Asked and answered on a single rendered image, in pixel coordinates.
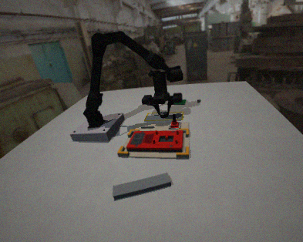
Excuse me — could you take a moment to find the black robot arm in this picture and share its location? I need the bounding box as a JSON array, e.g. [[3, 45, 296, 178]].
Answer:
[[83, 31, 183, 129]]

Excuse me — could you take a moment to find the black wheel with grey hub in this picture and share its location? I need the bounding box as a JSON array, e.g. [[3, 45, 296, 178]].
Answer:
[[160, 111, 168, 118]]

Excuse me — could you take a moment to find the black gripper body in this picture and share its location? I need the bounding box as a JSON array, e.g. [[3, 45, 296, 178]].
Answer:
[[142, 84, 183, 105]]

